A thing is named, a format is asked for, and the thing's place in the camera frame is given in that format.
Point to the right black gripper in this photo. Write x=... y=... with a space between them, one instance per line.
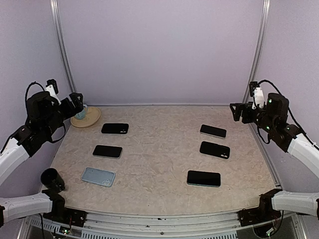
x=246 y=107

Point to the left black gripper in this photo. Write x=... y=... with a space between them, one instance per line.
x=70 y=110

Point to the black phone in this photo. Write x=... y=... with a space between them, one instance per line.
x=107 y=151
x=201 y=178
x=214 y=131

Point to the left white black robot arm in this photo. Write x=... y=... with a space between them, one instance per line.
x=45 y=114

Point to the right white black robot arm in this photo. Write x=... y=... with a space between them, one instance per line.
x=272 y=118

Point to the light blue phone case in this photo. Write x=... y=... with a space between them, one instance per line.
x=98 y=177

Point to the light blue mug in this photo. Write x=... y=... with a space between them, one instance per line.
x=81 y=115

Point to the beige round plate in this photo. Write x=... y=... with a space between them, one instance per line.
x=91 y=117

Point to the black cylinder cup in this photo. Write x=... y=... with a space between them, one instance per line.
x=52 y=180

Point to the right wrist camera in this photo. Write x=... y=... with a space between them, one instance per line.
x=257 y=95

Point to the left aluminium frame post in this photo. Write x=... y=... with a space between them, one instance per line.
x=62 y=48

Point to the aluminium frame post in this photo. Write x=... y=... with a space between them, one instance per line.
x=62 y=48
x=260 y=39

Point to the right aluminium frame post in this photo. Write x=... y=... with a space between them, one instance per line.
x=260 y=39

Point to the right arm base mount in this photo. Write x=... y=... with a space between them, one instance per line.
x=259 y=214

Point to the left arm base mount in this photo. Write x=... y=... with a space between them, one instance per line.
x=65 y=216

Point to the front aluminium rail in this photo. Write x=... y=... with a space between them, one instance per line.
x=224 y=225

